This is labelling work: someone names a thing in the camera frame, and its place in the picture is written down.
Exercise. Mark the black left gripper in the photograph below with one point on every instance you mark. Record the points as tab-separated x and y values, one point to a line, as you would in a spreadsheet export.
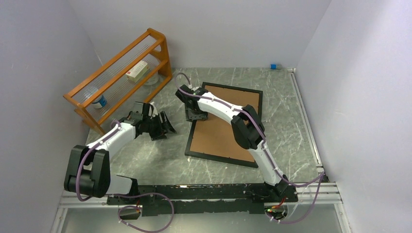
163	128

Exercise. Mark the blue capped small bottle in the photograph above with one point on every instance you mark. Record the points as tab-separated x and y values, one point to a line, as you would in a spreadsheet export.
276	66

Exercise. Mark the brown backing board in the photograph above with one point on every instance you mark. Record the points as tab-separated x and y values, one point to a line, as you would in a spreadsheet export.
214	136

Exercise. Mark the orange wooden shelf rack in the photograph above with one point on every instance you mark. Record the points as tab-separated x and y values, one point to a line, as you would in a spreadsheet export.
111	80

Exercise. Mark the black picture frame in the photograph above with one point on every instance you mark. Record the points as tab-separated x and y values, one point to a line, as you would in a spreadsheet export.
215	158

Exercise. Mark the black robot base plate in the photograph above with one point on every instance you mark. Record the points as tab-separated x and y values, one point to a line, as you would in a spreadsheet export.
203	198

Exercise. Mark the blue labelled plastic bottle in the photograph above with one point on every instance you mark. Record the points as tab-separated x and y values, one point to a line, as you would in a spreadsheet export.
99	102

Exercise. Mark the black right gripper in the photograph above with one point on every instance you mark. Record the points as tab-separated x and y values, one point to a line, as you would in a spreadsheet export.
190	116

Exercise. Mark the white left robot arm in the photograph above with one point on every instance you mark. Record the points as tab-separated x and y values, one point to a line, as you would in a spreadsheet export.
88	173

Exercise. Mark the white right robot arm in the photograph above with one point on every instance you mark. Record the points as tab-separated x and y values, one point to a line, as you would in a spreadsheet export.
247	128

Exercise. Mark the white red medicine box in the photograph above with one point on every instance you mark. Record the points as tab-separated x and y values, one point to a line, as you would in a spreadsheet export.
137	71

